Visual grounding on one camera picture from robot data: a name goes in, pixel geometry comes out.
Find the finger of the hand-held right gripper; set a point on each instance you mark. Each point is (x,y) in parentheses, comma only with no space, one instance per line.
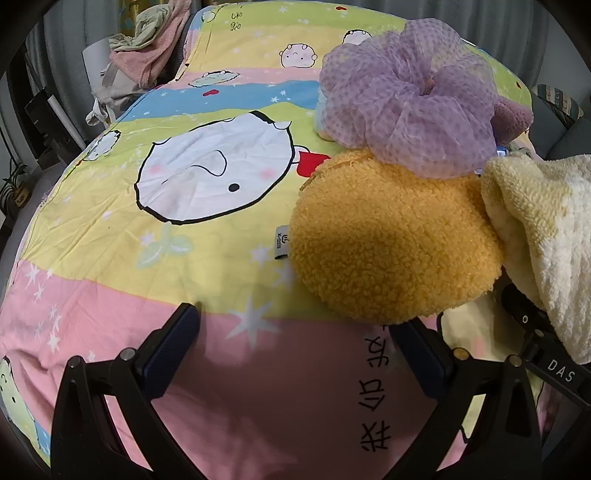
(524,311)

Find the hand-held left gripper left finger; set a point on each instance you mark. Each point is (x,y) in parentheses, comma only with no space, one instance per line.
(171,344)

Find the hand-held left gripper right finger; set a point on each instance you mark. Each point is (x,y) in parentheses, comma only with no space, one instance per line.
(421,362)

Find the cream fluffy towel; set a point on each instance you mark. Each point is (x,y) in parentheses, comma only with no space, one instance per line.
(545,230)

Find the yellow fuzzy plush cushion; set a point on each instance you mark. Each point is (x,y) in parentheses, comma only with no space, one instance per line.
(392,249)

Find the mauve fluffy towel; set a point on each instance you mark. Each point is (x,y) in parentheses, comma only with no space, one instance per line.
(510,122)

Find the purple mesh scrunchie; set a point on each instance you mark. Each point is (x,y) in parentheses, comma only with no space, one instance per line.
(415,106)

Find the blue plush elephant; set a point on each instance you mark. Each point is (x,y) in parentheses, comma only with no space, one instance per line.
(321,120)

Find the cartoon printed bedsheet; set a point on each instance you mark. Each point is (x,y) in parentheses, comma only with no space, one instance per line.
(207,258)

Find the grey sofa cushions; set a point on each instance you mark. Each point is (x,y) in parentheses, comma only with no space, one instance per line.
(568,138)

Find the patterned pillow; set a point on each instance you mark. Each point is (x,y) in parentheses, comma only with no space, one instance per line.
(561,99)

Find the potted plant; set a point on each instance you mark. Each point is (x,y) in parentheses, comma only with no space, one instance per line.
(14,182)

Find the black cabinet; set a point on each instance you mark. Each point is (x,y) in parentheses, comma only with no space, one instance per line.
(46,124)

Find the white grey cloth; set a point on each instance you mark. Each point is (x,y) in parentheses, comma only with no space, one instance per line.
(111,92)

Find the pink towel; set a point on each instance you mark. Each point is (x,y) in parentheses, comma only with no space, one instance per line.
(157,55)

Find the pale green cloth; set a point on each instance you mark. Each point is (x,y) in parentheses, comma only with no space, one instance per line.
(147,27)

